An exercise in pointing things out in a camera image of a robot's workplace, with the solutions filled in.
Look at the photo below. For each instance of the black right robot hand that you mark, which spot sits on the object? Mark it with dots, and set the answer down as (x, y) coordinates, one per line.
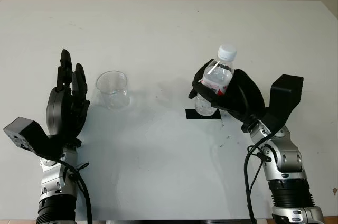
(254, 97)

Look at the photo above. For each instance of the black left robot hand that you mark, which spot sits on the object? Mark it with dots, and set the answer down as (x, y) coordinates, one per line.
(56, 110)

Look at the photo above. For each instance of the clear plastic water bottle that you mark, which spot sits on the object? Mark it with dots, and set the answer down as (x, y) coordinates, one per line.
(219, 74)

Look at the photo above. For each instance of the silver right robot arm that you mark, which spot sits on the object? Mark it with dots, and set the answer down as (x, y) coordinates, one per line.
(287, 166)

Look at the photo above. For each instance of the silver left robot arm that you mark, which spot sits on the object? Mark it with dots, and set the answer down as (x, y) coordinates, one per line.
(55, 184)

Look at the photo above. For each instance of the clear glass cup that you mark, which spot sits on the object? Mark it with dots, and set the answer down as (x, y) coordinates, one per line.
(113, 93)

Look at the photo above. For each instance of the black tape marker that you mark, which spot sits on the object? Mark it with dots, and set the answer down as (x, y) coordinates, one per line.
(190, 114)

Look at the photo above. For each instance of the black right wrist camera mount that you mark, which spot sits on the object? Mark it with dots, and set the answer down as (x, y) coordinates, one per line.
(286, 94)

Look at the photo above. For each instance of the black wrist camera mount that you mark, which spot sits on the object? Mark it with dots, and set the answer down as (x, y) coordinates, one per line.
(286, 94)
(29, 136)

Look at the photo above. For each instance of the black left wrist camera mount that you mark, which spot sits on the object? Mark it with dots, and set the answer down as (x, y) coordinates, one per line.
(29, 136)

